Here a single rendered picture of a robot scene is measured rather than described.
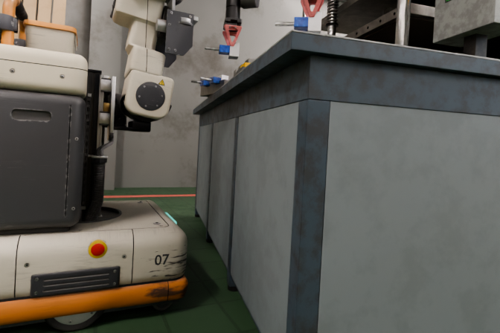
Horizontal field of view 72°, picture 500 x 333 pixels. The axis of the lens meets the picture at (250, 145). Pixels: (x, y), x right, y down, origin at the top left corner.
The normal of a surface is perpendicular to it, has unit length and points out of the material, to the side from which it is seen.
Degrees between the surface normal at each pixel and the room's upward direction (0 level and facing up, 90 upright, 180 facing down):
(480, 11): 90
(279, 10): 90
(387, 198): 90
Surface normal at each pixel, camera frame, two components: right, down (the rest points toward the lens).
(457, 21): -0.97, -0.05
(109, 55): 0.43, 0.04
